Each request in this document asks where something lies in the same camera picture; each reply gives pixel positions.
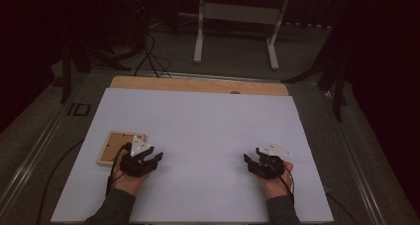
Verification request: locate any person's right hand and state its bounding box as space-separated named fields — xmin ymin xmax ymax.
xmin=259 ymin=161 xmax=295 ymax=200

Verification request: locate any short metal floor rail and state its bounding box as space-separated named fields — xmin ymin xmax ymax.
xmin=142 ymin=70 xmax=319 ymax=86

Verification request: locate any white table cover sheet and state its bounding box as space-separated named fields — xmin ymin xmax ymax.
xmin=51 ymin=87 xmax=335 ymax=225

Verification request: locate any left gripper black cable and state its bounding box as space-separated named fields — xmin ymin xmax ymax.
xmin=105 ymin=142 xmax=133 ymax=197

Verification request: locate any thin black floor cable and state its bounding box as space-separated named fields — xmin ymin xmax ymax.
xmin=325 ymin=190 xmax=361 ymax=225
xmin=35 ymin=138 xmax=85 ymax=225

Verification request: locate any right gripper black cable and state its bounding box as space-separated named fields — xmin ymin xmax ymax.
xmin=267 ymin=162 xmax=296 ymax=204

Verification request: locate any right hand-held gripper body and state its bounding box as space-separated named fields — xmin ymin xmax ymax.
xmin=249 ymin=142 xmax=293 ymax=180

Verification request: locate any dark equipment rack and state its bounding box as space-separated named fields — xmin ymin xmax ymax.
xmin=128 ymin=0 xmax=151 ymax=53

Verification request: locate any wooden photo frame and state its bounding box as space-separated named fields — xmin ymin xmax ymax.
xmin=96 ymin=130 xmax=147 ymax=168

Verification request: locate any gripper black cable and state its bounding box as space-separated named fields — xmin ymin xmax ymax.
xmin=105 ymin=142 xmax=133 ymax=197
xmin=267 ymin=162 xmax=296 ymax=204

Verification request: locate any person's left hand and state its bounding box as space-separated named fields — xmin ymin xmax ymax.
xmin=110 ymin=165 xmax=152 ymax=197

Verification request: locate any black metal stand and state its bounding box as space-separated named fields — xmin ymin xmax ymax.
xmin=58 ymin=41 xmax=92 ymax=104

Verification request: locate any long metal floor rail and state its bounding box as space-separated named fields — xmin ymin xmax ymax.
xmin=320 ymin=88 xmax=388 ymax=225
xmin=0 ymin=97 xmax=73 ymax=213

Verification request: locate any white metal table frame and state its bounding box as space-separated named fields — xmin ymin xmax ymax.
xmin=192 ymin=0 xmax=328 ymax=71

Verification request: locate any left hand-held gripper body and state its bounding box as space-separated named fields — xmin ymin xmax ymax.
xmin=119 ymin=135 xmax=158 ymax=177

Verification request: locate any black tripod stand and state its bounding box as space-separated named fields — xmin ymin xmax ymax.
xmin=281 ymin=36 xmax=350 ymax=122

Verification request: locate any black floor cable bundle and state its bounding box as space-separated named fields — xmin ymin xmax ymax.
xmin=133 ymin=32 xmax=173 ymax=79

